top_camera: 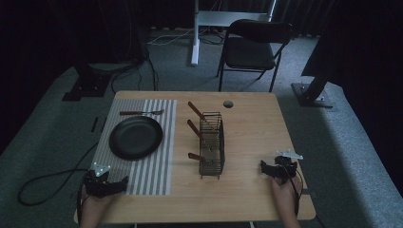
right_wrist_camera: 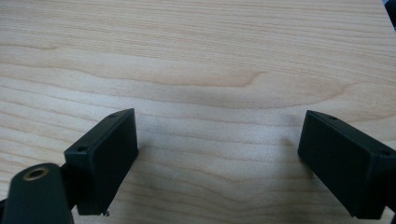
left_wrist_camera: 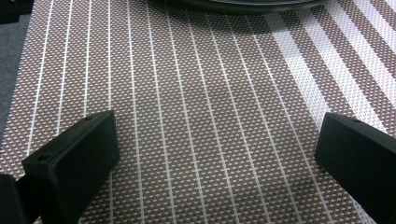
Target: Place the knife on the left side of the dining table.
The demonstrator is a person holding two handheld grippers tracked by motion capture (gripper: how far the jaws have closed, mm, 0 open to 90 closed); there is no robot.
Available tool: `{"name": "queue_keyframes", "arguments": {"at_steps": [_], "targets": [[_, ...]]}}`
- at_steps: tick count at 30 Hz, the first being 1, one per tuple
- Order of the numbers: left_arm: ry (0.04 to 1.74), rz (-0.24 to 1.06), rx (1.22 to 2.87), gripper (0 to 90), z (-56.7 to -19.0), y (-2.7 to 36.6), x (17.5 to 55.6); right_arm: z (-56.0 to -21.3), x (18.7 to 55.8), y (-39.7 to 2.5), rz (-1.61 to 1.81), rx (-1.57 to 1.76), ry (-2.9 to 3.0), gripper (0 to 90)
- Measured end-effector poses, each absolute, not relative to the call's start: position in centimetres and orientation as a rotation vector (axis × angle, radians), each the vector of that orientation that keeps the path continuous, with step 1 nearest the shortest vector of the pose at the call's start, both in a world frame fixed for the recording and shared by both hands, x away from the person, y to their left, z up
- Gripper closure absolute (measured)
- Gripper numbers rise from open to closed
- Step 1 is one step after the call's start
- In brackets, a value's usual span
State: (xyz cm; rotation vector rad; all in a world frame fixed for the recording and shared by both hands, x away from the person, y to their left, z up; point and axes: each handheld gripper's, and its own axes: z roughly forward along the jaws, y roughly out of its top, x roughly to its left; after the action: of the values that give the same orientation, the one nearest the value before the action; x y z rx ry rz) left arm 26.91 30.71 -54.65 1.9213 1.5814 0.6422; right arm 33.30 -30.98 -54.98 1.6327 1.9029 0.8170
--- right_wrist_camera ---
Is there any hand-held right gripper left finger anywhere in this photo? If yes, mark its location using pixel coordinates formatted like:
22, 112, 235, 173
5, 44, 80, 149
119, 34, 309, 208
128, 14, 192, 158
64, 107, 139, 217

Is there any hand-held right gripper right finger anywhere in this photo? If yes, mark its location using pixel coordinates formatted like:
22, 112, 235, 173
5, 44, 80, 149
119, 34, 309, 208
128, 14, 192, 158
297, 109, 396, 220

